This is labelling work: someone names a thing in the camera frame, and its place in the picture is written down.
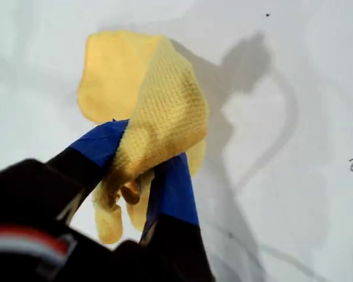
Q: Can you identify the yellow square towel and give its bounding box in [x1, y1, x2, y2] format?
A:
[76, 29, 210, 246]

